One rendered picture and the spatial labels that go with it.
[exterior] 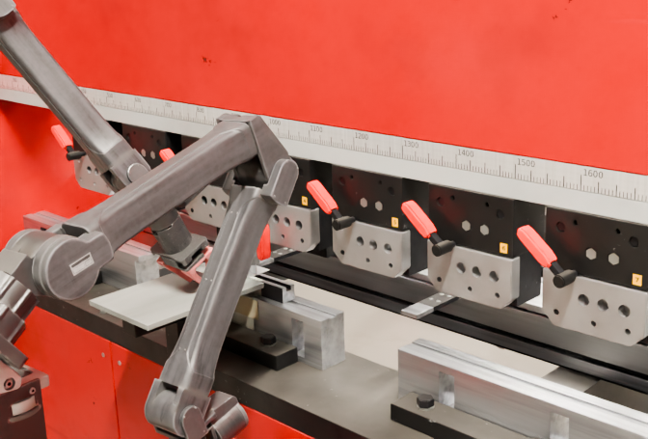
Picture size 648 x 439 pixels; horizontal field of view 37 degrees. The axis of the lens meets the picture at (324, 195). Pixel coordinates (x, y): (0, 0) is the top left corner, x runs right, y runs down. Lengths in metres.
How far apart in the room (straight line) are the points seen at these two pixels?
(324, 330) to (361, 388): 0.12
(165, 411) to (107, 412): 0.75
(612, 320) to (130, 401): 1.09
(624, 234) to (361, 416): 0.55
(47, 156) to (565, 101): 1.61
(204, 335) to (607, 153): 0.61
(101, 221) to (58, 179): 1.35
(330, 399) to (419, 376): 0.16
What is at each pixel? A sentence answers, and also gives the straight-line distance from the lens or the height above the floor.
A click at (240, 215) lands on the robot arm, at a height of 1.22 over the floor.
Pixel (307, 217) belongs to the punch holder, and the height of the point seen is 1.16.
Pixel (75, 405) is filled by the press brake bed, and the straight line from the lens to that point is 2.26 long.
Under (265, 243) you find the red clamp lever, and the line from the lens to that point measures 1.67.
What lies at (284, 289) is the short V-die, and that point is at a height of 1.00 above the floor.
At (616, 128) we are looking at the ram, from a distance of 1.24.
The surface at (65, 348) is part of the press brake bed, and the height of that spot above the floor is 0.76.
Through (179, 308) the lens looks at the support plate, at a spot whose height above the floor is 1.00.
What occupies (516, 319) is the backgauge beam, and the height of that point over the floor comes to 0.95.
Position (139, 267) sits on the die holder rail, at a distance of 2.11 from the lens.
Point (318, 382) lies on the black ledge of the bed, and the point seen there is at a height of 0.88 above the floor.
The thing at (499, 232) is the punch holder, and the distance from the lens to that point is 1.36.
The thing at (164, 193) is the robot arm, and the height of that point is 1.29.
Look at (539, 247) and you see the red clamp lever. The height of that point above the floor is 1.22.
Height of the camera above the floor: 1.62
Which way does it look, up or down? 15 degrees down
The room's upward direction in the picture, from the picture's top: 2 degrees counter-clockwise
